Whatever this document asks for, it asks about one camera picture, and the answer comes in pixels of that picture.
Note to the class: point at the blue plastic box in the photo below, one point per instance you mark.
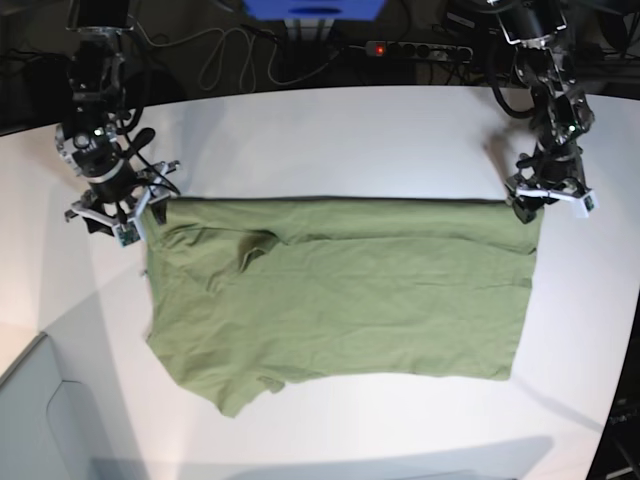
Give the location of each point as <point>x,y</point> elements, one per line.
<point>364,10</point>

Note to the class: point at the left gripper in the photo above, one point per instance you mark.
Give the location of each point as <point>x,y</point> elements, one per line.
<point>544,178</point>

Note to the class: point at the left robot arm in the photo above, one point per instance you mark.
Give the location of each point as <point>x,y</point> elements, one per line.
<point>560,113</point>

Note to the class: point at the white power strip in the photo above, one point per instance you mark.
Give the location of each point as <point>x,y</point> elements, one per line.
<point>442,53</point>

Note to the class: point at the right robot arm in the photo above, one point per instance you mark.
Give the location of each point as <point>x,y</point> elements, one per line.
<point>96,72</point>

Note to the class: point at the green T-shirt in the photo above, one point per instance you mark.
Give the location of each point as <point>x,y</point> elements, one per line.
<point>250,296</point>

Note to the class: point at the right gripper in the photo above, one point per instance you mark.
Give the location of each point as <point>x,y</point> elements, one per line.
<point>122,185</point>

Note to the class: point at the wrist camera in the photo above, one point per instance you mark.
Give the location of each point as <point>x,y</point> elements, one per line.
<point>584,205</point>
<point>129,232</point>

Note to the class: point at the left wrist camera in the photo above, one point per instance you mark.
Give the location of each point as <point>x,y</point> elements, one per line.
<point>584,205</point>

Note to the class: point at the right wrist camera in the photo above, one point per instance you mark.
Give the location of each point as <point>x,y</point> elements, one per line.
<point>129,232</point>

